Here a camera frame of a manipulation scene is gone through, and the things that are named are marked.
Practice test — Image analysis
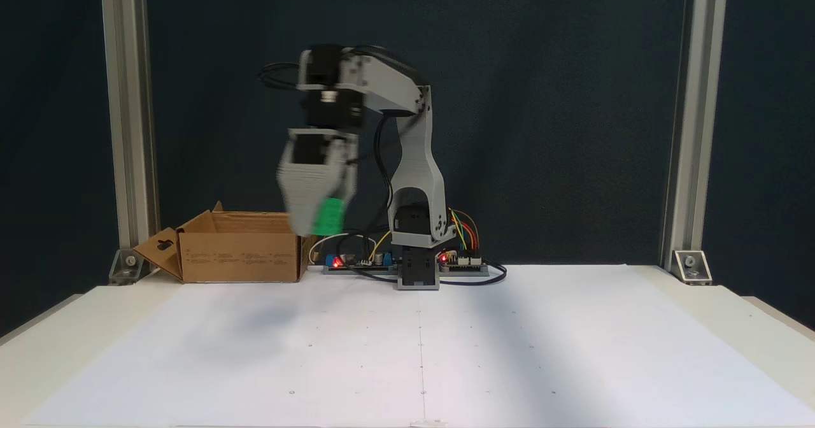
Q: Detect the green die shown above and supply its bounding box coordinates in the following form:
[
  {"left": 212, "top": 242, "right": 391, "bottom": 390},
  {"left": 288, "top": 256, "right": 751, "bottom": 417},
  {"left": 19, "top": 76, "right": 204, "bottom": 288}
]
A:
[{"left": 314, "top": 196, "right": 348, "bottom": 236}]

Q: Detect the thin black cable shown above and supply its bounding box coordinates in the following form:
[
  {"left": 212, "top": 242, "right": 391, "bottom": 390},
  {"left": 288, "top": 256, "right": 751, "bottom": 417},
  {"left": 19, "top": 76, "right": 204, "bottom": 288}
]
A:
[{"left": 337, "top": 267, "right": 402, "bottom": 282}]

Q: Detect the aluminium frame post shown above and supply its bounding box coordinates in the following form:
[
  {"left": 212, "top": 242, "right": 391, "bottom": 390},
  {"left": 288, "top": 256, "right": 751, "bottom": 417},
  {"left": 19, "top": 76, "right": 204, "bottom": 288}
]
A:
[
  {"left": 99, "top": 0, "right": 161, "bottom": 269},
  {"left": 660, "top": 0, "right": 731, "bottom": 271}
]

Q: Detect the metal corner bracket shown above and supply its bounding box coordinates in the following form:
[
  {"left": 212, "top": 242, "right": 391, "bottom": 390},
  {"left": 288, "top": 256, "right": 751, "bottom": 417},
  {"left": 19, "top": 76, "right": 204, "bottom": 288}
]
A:
[
  {"left": 674, "top": 250, "right": 712, "bottom": 286},
  {"left": 108, "top": 248, "right": 153, "bottom": 286}
]

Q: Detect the grey angular gripper finger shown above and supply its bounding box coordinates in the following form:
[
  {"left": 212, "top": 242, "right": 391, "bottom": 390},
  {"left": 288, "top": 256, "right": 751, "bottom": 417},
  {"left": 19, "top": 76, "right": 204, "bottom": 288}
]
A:
[{"left": 336, "top": 159, "right": 359, "bottom": 220}]

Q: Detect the yellow thin wire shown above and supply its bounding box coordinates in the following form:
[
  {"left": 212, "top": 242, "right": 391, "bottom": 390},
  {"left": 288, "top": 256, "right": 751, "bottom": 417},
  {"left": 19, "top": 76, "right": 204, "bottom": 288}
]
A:
[{"left": 371, "top": 229, "right": 393, "bottom": 262}]

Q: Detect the brown cardboard box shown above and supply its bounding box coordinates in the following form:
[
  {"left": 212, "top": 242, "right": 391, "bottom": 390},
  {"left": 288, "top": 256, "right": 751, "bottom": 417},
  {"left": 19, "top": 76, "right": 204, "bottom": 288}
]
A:
[{"left": 132, "top": 202, "right": 319, "bottom": 283}]

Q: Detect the circuit board with white connectors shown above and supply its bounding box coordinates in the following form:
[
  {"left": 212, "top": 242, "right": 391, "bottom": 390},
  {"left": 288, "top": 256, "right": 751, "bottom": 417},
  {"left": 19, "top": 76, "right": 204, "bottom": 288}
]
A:
[{"left": 439, "top": 248, "right": 486, "bottom": 271}]

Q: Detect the blue circuit board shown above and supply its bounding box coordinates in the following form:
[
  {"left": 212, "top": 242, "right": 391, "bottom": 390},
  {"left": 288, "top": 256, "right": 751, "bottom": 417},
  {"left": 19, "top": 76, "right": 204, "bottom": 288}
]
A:
[{"left": 325, "top": 250, "right": 399, "bottom": 269}]

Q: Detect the coloured jumper wire bundle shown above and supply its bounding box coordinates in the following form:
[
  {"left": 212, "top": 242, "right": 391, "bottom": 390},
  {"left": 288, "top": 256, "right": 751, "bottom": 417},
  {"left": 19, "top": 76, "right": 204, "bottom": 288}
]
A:
[{"left": 448, "top": 208, "right": 480, "bottom": 255}]

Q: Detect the black power cable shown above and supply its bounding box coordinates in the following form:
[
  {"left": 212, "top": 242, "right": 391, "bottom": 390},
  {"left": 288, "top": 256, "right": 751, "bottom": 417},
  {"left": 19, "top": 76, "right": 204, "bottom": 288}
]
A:
[{"left": 439, "top": 262, "right": 508, "bottom": 287}]

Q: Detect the grey rounded gripper finger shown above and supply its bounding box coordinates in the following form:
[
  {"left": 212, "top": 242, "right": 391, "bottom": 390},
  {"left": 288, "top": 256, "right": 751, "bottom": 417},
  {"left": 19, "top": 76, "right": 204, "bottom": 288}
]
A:
[{"left": 276, "top": 159, "right": 336, "bottom": 236}]

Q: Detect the white cable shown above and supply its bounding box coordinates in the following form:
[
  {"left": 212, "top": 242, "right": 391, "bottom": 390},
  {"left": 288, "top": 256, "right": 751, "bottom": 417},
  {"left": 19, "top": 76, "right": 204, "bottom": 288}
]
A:
[{"left": 309, "top": 234, "right": 358, "bottom": 265}]

